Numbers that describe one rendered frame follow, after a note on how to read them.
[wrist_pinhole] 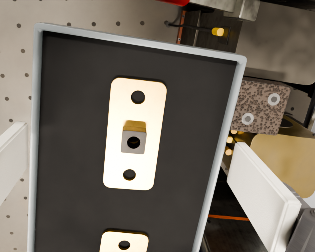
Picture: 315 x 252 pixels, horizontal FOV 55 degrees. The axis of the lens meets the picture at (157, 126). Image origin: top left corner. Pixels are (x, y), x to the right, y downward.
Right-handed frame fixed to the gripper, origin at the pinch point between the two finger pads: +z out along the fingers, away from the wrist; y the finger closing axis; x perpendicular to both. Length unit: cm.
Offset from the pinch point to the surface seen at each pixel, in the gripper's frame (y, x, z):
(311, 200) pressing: 27.9, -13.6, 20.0
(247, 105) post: 10.6, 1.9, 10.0
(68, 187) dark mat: -4.4, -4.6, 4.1
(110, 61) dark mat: -2.1, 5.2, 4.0
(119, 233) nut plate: -0.3, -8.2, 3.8
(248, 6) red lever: 8.8, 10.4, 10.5
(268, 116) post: 12.9, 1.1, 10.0
